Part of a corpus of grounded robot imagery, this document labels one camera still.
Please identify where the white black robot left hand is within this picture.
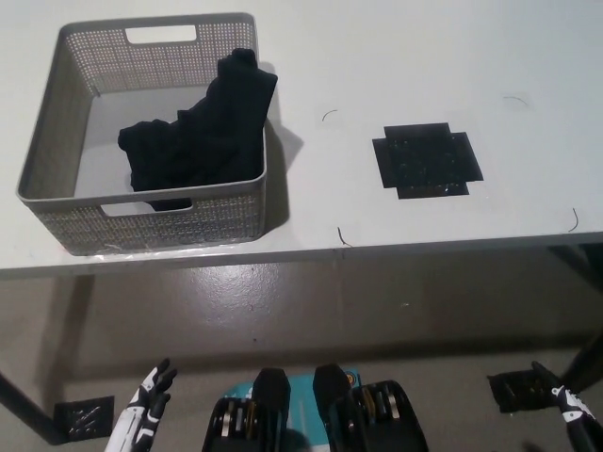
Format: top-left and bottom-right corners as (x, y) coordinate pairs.
(106, 358), (178, 452)

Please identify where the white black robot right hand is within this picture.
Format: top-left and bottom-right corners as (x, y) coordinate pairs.
(522, 360), (602, 452)

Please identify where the black t-shirt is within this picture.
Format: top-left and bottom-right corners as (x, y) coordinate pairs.
(117, 46), (278, 212)

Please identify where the black floor tape patch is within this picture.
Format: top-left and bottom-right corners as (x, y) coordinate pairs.
(53, 395), (116, 443)
(487, 369), (562, 414)

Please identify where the black ribbed robot torso block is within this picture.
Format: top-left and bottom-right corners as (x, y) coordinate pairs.
(202, 366), (293, 452)
(313, 363), (430, 452)

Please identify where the grey perforated plastic basket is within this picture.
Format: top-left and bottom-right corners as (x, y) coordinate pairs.
(17, 12), (270, 257)

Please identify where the black tape patch on table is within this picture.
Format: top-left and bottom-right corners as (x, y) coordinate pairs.
(371, 121), (485, 202)

